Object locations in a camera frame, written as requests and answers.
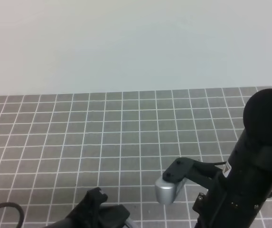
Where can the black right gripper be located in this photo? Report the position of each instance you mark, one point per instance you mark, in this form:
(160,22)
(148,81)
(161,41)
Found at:
(240,189)

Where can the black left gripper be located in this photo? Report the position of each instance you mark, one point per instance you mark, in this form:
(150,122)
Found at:
(91,213)

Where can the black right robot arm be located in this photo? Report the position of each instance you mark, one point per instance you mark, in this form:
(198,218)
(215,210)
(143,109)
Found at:
(257,118)

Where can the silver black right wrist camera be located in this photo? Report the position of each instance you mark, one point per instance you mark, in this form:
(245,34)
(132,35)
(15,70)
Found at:
(173,180)

